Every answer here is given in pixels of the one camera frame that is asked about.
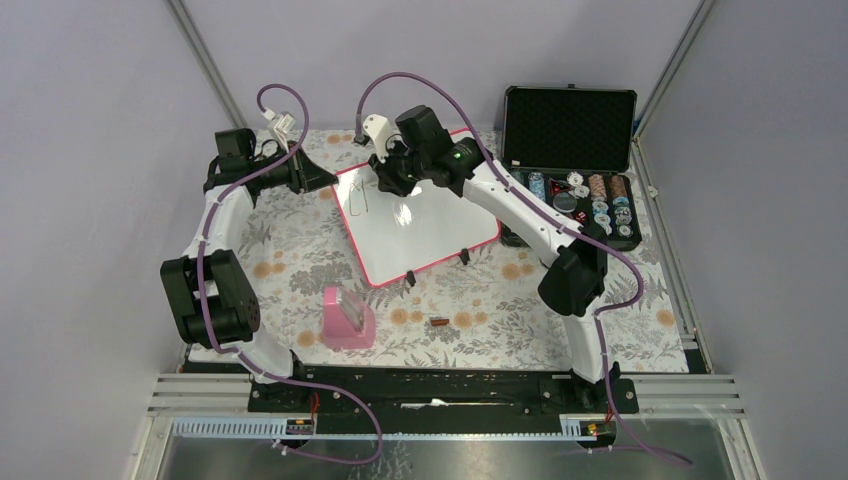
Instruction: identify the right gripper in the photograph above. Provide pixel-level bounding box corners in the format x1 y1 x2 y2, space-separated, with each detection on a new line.
369 137 430 198

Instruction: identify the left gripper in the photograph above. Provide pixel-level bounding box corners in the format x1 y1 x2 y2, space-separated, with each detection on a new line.
249 140 338 194

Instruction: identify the pink framed whiteboard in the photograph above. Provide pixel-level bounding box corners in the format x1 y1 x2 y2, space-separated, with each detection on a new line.
333 163 501 287

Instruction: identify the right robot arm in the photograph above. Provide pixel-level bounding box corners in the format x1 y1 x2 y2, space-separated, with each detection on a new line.
357 105 614 412

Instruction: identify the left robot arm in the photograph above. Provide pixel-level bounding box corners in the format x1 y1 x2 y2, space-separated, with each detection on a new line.
160 128 338 411

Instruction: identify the pink eraser holder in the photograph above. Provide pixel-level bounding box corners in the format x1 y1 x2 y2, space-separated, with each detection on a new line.
321 287 376 351

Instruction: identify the floral tablecloth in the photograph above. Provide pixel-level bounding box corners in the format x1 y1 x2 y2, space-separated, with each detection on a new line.
238 130 690 373

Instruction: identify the black poker chip case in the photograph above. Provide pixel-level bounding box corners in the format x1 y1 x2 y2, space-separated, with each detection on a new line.
501 85 642 252

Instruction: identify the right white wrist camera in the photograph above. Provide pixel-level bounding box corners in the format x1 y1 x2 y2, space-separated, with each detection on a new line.
361 114 395 163

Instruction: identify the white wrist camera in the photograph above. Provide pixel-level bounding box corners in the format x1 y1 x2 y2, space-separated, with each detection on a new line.
263 109 296 151
361 114 395 163

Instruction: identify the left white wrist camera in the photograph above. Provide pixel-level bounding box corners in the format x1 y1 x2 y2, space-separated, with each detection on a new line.
263 109 296 151

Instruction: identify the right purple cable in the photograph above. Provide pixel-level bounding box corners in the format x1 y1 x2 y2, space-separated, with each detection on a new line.
354 71 697 470

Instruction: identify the purple cable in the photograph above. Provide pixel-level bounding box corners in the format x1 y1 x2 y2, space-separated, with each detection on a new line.
193 83 386 466
354 71 697 470

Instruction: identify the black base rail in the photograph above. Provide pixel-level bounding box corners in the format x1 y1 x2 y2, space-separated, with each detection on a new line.
248 364 639 433

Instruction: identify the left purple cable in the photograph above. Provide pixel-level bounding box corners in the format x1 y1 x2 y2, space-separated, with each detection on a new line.
193 83 386 466

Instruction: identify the white slotted cable duct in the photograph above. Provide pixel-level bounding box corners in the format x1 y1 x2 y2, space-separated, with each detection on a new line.
171 417 597 443

